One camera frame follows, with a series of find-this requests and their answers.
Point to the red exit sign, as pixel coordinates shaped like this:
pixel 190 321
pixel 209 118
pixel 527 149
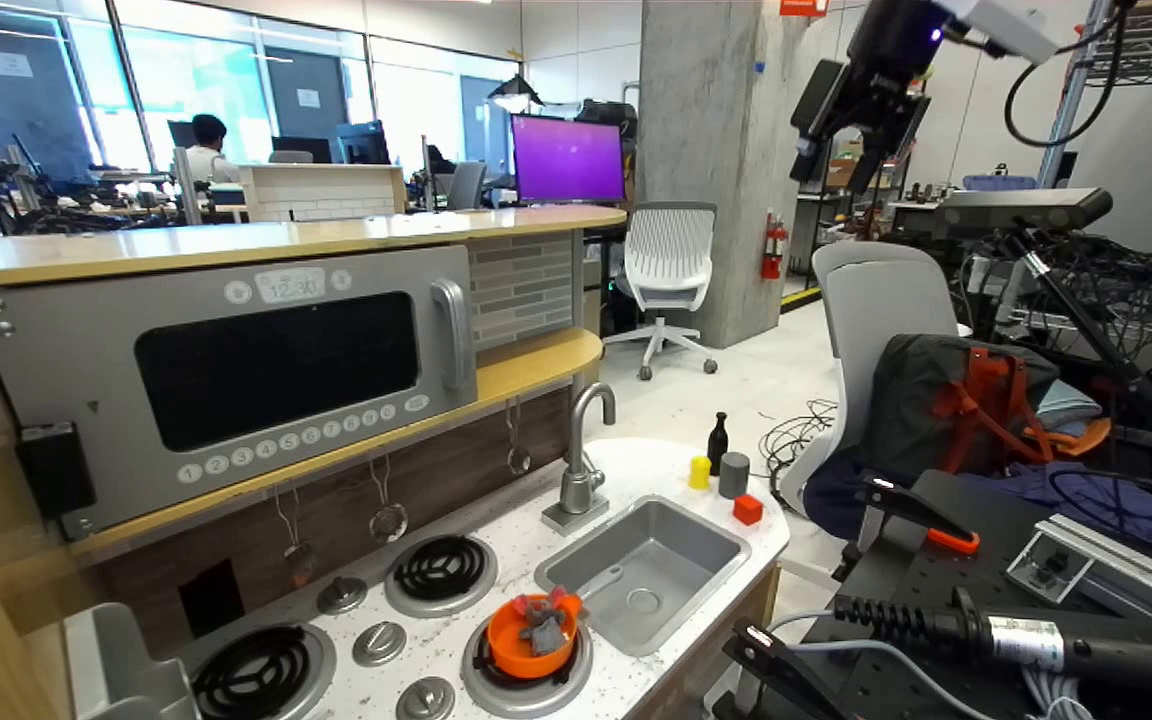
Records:
pixel 802 7

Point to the black box on kitchen side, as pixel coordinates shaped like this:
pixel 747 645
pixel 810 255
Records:
pixel 56 469

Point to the small orange block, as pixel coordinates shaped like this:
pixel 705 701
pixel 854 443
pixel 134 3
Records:
pixel 748 511

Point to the grey stove knob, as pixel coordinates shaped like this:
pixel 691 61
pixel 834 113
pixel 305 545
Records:
pixel 426 698
pixel 376 645
pixel 342 594

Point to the small grey cylinder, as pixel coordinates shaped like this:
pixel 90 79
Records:
pixel 732 478

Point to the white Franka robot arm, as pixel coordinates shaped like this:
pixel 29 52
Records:
pixel 1001 21

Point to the seated person dark hair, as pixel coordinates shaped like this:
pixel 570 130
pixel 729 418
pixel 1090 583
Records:
pixel 200 155

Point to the red fire extinguisher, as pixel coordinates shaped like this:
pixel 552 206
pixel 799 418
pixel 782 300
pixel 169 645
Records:
pixel 773 249

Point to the black optical breadboard table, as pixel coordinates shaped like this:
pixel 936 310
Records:
pixel 931 683

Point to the black pendant lamp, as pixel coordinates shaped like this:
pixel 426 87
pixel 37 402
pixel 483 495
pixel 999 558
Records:
pixel 517 92

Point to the dark computer monitor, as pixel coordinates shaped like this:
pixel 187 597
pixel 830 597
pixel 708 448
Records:
pixel 361 140

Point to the purple lit monitor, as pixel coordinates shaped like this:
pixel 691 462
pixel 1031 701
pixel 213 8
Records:
pixel 570 161

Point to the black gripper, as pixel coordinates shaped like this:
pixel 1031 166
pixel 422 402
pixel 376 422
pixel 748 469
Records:
pixel 899 39

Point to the grey office chair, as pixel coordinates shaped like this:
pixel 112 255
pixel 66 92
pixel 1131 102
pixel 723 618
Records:
pixel 877 295

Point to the black bar clamp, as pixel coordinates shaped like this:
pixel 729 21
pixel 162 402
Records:
pixel 770 660

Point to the metal utensil hook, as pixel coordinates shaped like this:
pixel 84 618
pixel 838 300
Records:
pixel 288 512
pixel 513 427
pixel 376 480

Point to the grey toy sink basin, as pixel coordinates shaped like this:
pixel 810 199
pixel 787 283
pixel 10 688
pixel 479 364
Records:
pixel 641 575

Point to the black orange backpack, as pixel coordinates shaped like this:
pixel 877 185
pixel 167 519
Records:
pixel 909 402

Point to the white office chair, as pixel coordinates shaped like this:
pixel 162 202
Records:
pixel 665 260

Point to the grey toy microwave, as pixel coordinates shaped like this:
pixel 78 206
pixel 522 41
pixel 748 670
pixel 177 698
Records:
pixel 98 387

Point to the grey toy faucet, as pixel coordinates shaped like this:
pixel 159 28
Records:
pixel 581 485

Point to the black coil toy burner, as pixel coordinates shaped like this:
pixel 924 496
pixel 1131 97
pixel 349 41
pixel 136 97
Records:
pixel 256 674
pixel 572 683
pixel 442 568

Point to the purple cloth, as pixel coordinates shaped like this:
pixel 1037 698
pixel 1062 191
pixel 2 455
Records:
pixel 1109 506

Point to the black camera tripod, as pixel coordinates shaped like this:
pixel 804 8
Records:
pixel 1062 296

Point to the white reception desk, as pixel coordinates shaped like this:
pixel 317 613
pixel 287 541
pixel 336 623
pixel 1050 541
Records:
pixel 320 191

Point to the aluminium profile rail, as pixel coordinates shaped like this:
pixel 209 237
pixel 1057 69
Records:
pixel 1139 564

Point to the grey plastic kitchen part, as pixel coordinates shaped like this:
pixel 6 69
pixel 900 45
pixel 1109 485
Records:
pixel 121 674

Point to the small yellow block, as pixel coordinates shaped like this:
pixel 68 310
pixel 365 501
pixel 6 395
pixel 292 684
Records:
pixel 702 472

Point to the black stereo camera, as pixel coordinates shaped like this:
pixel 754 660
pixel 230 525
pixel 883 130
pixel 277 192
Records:
pixel 1021 206

